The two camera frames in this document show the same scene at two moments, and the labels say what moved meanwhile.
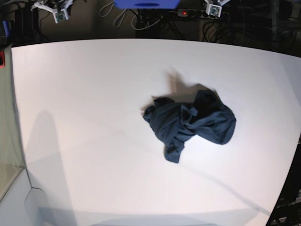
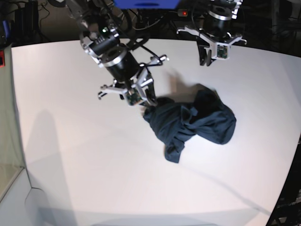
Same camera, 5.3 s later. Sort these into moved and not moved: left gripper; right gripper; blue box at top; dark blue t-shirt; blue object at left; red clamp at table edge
Moved: right gripper; left gripper
Not moved: blue box at top; red clamp at table edge; dark blue t-shirt; blue object at left
